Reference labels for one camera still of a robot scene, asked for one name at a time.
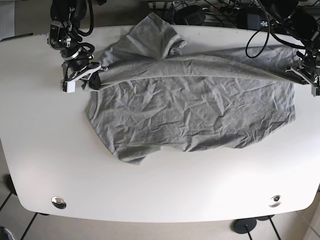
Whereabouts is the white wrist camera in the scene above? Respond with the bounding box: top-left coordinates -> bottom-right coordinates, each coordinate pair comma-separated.
311,83 -> 320,97
61,62 -> 103,93

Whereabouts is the grey shoe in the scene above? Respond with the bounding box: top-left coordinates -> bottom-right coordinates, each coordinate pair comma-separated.
0,226 -> 15,240

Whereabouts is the right silver table grommet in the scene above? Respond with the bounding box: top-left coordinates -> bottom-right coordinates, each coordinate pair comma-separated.
268,195 -> 282,208

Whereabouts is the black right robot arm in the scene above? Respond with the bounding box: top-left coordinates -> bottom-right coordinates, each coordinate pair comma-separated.
47,0 -> 107,93

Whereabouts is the left silver table grommet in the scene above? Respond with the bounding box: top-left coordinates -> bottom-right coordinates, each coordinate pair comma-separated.
51,196 -> 67,210

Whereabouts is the black left table leg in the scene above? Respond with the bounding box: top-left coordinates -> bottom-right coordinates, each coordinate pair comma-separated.
0,174 -> 17,211

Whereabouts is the silver table grommet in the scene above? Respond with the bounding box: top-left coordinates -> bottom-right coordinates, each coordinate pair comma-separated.
51,196 -> 67,210
268,195 -> 282,208

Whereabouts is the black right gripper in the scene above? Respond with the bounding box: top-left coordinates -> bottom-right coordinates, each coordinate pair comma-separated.
63,54 -> 107,91

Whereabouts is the black round stand base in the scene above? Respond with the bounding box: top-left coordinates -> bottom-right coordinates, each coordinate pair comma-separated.
231,218 -> 257,234

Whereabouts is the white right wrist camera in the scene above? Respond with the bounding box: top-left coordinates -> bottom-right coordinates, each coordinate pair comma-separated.
61,62 -> 103,93

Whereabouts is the grey T-shirt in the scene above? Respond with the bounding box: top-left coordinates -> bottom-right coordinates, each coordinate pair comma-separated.
83,13 -> 300,165

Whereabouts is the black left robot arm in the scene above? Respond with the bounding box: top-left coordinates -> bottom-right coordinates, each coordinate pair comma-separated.
256,0 -> 320,91

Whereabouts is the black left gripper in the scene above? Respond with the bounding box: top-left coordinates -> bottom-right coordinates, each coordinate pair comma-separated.
285,50 -> 320,87

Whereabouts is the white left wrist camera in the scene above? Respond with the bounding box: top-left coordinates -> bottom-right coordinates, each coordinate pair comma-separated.
311,83 -> 320,97

